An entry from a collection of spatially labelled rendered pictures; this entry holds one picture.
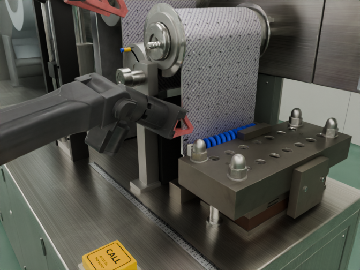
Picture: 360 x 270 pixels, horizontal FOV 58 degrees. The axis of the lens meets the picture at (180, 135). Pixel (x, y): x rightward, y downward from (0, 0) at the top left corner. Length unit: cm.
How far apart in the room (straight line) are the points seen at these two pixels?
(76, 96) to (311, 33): 57
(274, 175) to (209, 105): 22
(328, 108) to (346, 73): 275
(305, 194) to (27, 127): 54
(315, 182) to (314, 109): 292
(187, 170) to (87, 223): 24
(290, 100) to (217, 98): 306
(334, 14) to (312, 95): 282
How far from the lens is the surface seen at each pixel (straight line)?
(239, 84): 79
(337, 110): 353
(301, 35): 87
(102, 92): 50
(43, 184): 90
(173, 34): 66
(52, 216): 77
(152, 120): 62
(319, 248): 81
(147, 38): 71
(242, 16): 79
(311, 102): 365
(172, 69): 68
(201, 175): 62
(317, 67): 85
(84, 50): 137
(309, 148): 77
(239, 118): 82
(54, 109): 46
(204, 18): 71
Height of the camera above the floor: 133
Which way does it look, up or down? 22 degrees down
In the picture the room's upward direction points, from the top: straight up
